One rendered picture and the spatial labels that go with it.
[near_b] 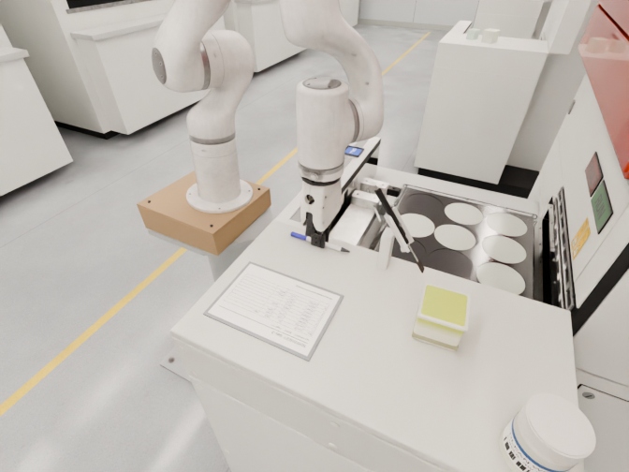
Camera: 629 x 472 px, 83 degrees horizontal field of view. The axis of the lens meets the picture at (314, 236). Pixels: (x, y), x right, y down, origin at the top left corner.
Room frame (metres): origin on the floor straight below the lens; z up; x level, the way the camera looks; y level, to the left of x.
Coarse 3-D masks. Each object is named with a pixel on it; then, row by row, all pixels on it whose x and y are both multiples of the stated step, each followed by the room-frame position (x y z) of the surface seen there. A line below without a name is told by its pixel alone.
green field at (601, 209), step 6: (600, 186) 0.58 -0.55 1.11; (600, 192) 0.56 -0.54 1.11; (594, 198) 0.57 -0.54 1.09; (600, 198) 0.55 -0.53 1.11; (606, 198) 0.53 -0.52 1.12; (594, 204) 0.56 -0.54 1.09; (600, 204) 0.53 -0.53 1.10; (606, 204) 0.51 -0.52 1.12; (594, 210) 0.54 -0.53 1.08; (600, 210) 0.52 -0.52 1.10; (606, 210) 0.50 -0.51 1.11; (600, 216) 0.51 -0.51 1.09; (606, 216) 0.49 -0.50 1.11; (600, 222) 0.49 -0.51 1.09
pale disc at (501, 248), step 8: (488, 240) 0.67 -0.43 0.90; (496, 240) 0.67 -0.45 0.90; (504, 240) 0.67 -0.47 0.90; (512, 240) 0.67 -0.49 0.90; (488, 248) 0.64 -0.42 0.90; (496, 248) 0.64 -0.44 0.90; (504, 248) 0.64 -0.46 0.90; (512, 248) 0.64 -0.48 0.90; (520, 248) 0.64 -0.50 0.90; (496, 256) 0.61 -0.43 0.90; (504, 256) 0.61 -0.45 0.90; (512, 256) 0.61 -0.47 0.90; (520, 256) 0.61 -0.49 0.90
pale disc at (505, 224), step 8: (488, 216) 0.77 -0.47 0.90; (496, 216) 0.77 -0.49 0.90; (504, 216) 0.77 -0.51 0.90; (512, 216) 0.77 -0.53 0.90; (488, 224) 0.73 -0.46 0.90; (496, 224) 0.73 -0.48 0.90; (504, 224) 0.73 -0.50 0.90; (512, 224) 0.73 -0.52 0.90; (520, 224) 0.73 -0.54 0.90; (504, 232) 0.70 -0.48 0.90; (512, 232) 0.70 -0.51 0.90; (520, 232) 0.70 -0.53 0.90
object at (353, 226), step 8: (352, 208) 0.83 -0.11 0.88; (360, 208) 0.83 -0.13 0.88; (344, 216) 0.79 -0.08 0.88; (352, 216) 0.79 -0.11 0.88; (360, 216) 0.79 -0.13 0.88; (368, 216) 0.79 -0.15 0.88; (336, 224) 0.76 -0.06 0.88; (344, 224) 0.76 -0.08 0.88; (352, 224) 0.76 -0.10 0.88; (360, 224) 0.76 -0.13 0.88; (368, 224) 0.76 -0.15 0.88; (336, 232) 0.72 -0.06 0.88; (344, 232) 0.72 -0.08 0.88; (352, 232) 0.72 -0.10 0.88; (360, 232) 0.72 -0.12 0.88; (344, 240) 0.69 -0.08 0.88; (352, 240) 0.69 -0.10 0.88; (360, 240) 0.71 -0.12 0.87
